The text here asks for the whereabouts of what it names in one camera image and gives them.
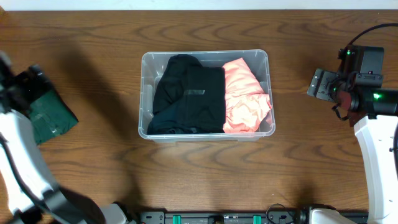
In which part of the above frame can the dark green cloth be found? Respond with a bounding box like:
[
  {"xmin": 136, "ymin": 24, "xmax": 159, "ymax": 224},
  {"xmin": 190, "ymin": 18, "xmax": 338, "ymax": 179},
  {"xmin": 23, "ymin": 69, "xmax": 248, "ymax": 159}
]
[{"xmin": 28, "ymin": 89, "xmax": 78, "ymax": 145}]

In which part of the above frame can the salmon pink garment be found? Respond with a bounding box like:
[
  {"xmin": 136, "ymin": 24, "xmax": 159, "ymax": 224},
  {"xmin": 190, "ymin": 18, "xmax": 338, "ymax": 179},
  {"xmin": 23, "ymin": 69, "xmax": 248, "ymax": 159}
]
[{"xmin": 223, "ymin": 58, "xmax": 272, "ymax": 134}]

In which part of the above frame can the black cloth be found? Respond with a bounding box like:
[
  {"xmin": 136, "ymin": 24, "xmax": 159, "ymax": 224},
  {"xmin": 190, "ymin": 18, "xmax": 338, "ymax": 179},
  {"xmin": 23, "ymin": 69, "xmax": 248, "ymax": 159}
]
[{"xmin": 152, "ymin": 54, "xmax": 226, "ymax": 117}]

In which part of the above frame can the large black garment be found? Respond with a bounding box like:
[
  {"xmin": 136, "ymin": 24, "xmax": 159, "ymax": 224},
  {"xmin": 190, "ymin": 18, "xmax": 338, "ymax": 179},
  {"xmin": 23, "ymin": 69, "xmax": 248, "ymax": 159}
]
[{"xmin": 147, "ymin": 105, "xmax": 226, "ymax": 135}]

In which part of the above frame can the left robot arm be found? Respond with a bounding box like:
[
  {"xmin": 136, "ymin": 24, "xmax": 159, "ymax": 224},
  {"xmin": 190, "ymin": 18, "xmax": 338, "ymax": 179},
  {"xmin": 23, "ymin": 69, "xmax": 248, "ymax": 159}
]
[{"xmin": 1, "ymin": 53, "xmax": 135, "ymax": 223}]

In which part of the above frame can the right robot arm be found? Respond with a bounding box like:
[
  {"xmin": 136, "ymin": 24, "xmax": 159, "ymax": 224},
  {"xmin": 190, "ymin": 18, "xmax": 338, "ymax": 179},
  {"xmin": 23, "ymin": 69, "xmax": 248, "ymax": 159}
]
[{"xmin": 307, "ymin": 44, "xmax": 397, "ymax": 223}]

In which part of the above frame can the clear plastic storage bin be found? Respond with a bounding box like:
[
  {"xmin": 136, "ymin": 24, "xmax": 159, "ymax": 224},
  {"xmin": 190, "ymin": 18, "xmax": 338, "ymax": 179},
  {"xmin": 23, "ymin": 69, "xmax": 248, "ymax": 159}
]
[{"xmin": 137, "ymin": 49, "xmax": 276, "ymax": 142}]

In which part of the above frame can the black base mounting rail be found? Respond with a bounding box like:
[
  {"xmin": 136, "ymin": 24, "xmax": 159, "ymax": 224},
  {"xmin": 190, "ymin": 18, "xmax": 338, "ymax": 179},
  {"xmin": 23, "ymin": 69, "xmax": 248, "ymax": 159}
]
[{"xmin": 136, "ymin": 203, "xmax": 369, "ymax": 224}]

